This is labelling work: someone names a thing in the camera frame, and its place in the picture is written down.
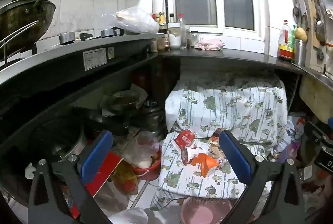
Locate steel ladle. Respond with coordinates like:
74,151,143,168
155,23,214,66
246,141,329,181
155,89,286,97
313,0,327,42

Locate metal rod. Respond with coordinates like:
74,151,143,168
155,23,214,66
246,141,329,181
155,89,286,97
130,180,149,209

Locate dark sauce bottle yellow label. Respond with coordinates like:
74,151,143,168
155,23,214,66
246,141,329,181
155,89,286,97
157,13,168,34

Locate steel canister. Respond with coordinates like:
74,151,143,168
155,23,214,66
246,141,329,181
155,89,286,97
293,39,307,66

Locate green plastic bottle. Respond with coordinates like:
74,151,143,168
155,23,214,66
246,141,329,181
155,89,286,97
292,25,298,58

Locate purple plastic bag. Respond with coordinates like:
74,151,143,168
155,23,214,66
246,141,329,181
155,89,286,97
281,141,302,162

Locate bowl in plastic bag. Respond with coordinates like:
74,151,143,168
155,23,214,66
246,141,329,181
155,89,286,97
100,90,147,115

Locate large jar with white powder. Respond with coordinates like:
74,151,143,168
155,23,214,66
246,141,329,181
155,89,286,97
168,22,182,49

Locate plastic bag of flatbread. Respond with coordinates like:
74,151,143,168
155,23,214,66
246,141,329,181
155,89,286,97
100,6,160,34

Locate pink plastic basket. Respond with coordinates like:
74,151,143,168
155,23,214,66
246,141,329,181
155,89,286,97
181,196,233,224

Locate wooden cutting board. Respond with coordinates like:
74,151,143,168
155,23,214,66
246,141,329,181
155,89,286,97
291,0,326,69

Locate dark metal wok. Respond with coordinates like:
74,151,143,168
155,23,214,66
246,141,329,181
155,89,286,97
0,0,56,55

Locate cooking oil bottle red label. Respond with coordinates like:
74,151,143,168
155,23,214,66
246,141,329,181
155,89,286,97
278,20,294,61

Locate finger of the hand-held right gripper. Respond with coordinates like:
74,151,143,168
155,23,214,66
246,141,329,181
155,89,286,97
303,117,333,148

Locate orange snack wrapper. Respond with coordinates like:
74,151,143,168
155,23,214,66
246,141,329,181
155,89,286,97
191,153,219,178

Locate yellow plastic bag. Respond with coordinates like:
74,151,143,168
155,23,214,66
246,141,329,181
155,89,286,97
112,161,138,192

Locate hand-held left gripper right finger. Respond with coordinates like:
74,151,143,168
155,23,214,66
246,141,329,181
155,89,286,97
219,130,305,224

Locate cat print cloth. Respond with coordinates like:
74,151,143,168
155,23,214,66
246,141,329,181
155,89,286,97
151,78,292,211

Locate red cardboard box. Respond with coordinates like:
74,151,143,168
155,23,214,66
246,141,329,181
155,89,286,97
70,152,124,219

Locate white plastic scrap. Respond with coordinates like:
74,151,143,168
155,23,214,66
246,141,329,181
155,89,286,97
25,163,37,180

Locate red plastic basin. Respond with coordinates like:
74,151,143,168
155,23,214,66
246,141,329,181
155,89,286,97
130,146,162,181

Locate white plastic bag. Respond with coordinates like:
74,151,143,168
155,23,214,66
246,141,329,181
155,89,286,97
108,207,149,224

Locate clear bottle with red cap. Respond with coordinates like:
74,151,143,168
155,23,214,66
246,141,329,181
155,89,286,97
178,14,187,48

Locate steel sink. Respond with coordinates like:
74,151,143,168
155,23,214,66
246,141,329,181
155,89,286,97
291,63,333,85

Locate potato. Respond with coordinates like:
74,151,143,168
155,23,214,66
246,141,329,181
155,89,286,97
294,27,308,40

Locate sauce stained paper wrapper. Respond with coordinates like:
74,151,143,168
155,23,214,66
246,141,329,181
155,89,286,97
208,135,227,160

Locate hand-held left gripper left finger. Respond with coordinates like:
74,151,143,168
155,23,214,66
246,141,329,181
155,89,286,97
28,130,115,224

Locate red paper carton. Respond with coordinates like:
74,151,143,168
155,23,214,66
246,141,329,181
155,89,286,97
174,129,196,149

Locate white bag with red print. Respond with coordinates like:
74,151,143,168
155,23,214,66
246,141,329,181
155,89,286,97
286,115,307,144

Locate pink cloth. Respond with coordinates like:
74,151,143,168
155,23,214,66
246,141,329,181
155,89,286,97
195,37,226,51

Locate large steel pot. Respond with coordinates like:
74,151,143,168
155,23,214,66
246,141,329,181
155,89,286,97
34,120,86,162

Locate white and red paper cup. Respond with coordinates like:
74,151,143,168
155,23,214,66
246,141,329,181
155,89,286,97
181,145,209,166

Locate small glass jar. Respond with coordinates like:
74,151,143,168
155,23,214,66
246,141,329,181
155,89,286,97
189,30,199,47

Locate black gas stove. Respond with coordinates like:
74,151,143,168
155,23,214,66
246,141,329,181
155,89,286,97
0,28,158,89

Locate clear plastic bag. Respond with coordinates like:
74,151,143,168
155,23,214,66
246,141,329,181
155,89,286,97
121,131,160,168

